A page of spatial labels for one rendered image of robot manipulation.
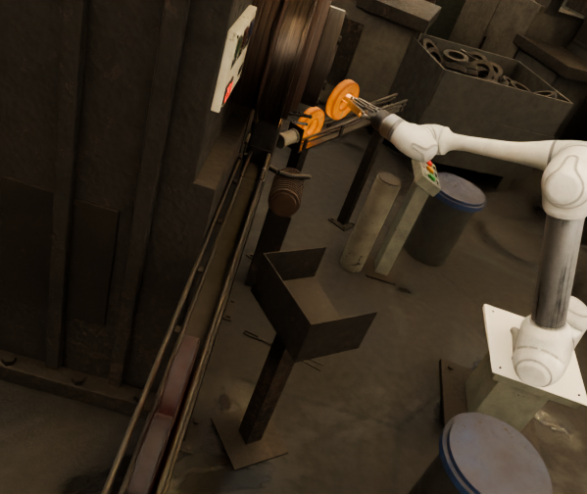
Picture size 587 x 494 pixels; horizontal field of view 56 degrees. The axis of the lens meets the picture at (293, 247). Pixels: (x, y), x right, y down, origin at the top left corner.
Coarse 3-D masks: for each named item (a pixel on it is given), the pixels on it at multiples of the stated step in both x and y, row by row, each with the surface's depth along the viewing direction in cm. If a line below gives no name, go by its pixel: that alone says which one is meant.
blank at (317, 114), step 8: (304, 112) 218; (312, 112) 217; (320, 112) 222; (304, 120) 216; (312, 120) 219; (320, 120) 225; (304, 128) 219; (312, 128) 227; (320, 128) 230; (304, 136) 222
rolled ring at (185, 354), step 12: (192, 336) 112; (180, 348) 106; (192, 348) 107; (180, 360) 104; (192, 360) 106; (180, 372) 103; (168, 384) 102; (180, 384) 102; (168, 396) 102; (180, 396) 103; (168, 408) 102
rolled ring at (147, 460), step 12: (156, 420) 95; (168, 420) 96; (156, 432) 93; (168, 432) 95; (144, 444) 90; (156, 444) 91; (144, 456) 89; (156, 456) 90; (144, 468) 89; (156, 468) 91; (132, 480) 88; (144, 480) 88; (132, 492) 88; (144, 492) 88
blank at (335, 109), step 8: (344, 80) 205; (352, 80) 207; (336, 88) 204; (344, 88) 203; (352, 88) 207; (336, 96) 203; (344, 96) 206; (328, 104) 206; (336, 104) 206; (344, 104) 213; (328, 112) 208; (336, 112) 209; (344, 112) 214
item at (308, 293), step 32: (288, 256) 151; (320, 256) 157; (256, 288) 150; (288, 288) 155; (320, 288) 159; (288, 320) 137; (320, 320) 150; (352, 320) 136; (288, 352) 139; (320, 352) 139; (256, 384) 171; (224, 416) 187; (256, 416) 173; (224, 448) 178; (256, 448) 181
